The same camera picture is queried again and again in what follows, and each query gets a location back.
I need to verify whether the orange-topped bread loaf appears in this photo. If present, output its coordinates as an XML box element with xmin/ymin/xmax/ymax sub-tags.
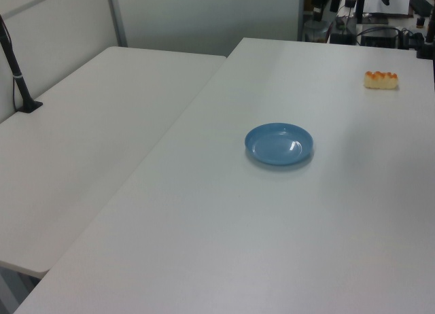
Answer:
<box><xmin>363</xmin><ymin>70</ymin><xmax>400</xmax><ymax>90</ymax></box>

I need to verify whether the blue round plate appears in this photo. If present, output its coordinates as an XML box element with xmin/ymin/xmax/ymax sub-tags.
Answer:
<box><xmin>244</xmin><ymin>122</ymin><xmax>315</xmax><ymax>167</ymax></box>

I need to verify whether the white sheet board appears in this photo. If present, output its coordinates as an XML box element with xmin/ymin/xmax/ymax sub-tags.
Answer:
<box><xmin>364</xmin><ymin>0</ymin><xmax>411</xmax><ymax>18</ymax></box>

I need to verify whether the black upright pole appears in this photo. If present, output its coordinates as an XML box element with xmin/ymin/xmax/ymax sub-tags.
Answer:
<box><xmin>355</xmin><ymin>0</ymin><xmax>368</xmax><ymax>24</ymax></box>

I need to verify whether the dark grey case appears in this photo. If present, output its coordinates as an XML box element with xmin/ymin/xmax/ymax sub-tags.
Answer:
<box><xmin>408</xmin><ymin>0</ymin><xmax>435</xmax><ymax>18</ymax></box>

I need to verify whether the black electronics box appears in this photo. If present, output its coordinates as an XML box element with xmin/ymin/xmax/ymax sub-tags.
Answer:
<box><xmin>360</xmin><ymin>27</ymin><xmax>400</xmax><ymax>50</ymax></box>

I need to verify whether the small black box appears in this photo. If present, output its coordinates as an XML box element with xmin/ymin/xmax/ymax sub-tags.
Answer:
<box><xmin>328</xmin><ymin>31</ymin><xmax>355</xmax><ymax>45</ymax></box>

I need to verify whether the dark hanging equipment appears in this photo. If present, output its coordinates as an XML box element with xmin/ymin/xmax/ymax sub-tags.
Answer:
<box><xmin>309</xmin><ymin>0</ymin><xmax>342</xmax><ymax>22</ymax></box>

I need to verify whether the grey round canister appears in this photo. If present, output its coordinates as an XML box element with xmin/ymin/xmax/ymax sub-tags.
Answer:
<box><xmin>303</xmin><ymin>19</ymin><xmax>332</xmax><ymax>43</ymax></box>

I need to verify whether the black cable bundle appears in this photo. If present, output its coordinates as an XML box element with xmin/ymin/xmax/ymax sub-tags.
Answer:
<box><xmin>396</xmin><ymin>27</ymin><xmax>425</xmax><ymax>51</ymax></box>

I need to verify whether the black table clamp mount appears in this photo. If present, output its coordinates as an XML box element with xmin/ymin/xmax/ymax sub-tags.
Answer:
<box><xmin>415</xmin><ymin>11</ymin><xmax>435</xmax><ymax>62</ymax></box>

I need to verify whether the grey metal frame post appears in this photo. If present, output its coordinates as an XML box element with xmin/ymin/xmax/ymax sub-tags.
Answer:
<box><xmin>296</xmin><ymin>0</ymin><xmax>307</xmax><ymax>42</ymax></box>

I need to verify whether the grey metal partition post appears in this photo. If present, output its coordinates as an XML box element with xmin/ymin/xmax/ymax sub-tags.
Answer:
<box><xmin>105</xmin><ymin>0</ymin><xmax>128</xmax><ymax>48</ymax></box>

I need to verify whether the black camera stand pole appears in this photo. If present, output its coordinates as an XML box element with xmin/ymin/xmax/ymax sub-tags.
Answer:
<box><xmin>0</xmin><ymin>14</ymin><xmax>44</xmax><ymax>115</ymax></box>

